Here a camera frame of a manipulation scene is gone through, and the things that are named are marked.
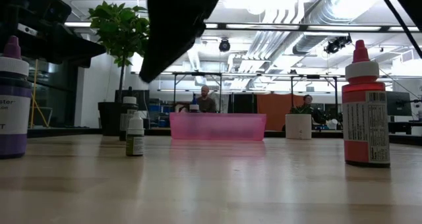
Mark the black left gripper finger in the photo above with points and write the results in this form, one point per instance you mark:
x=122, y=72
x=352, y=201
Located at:
x=72, y=41
x=87, y=54

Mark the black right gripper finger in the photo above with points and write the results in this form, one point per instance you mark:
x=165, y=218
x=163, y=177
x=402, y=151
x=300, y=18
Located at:
x=168, y=46

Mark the large black food coloring bottle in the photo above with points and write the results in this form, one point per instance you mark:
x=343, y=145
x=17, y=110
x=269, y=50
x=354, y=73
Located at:
x=129, y=100

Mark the large blue food coloring bottle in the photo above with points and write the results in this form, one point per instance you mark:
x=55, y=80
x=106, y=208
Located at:
x=194, y=108

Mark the small green food coloring bottle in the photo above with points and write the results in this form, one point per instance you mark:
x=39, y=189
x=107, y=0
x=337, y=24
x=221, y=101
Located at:
x=135, y=126

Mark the large red food coloring bottle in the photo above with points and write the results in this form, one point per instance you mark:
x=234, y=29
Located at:
x=354, y=118

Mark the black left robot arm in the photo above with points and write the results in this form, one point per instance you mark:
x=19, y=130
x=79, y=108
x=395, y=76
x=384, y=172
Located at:
x=8, y=3

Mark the large purple food coloring bottle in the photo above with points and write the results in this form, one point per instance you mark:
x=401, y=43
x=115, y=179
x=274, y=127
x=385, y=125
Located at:
x=14, y=118

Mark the long ceiling light strip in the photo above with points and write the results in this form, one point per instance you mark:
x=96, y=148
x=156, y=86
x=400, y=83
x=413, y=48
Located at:
x=77, y=24
x=356, y=28

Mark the green leafy potted tree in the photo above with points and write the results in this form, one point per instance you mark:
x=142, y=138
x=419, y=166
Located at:
x=115, y=29

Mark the black-framed background table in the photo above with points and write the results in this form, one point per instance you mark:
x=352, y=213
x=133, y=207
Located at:
x=291, y=92
x=174, y=92

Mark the person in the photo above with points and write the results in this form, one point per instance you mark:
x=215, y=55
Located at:
x=206, y=102
x=310, y=110

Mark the black plant pot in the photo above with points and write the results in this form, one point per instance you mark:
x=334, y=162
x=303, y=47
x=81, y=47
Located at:
x=107, y=118

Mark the pink translucent plastic bin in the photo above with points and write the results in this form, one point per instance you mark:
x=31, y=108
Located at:
x=217, y=128

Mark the orange partition panel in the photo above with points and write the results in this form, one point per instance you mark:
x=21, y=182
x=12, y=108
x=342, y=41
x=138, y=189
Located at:
x=273, y=112

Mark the small green succulent plant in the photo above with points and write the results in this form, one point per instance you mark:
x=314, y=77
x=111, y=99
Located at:
x=298, y=110

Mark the white plant pot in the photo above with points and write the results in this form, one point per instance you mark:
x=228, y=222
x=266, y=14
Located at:
x=298, y=128

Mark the black ceiling track light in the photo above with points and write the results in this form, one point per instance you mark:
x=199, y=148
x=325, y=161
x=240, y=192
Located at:
x=338, y=43

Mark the white round object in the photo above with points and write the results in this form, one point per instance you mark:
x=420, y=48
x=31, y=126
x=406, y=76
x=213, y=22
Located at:
x=332, y=123

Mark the black computer monitor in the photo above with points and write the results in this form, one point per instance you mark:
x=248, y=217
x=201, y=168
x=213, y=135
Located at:
x=399, y=103

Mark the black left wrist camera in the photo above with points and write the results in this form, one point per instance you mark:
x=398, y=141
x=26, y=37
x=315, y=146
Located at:
x=51, y=6

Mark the black ceiling dome camera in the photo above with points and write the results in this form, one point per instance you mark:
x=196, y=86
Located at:
x=224, y=46

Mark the black aluminium table frame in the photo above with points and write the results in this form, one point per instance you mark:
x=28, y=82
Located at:
x=43, y=132

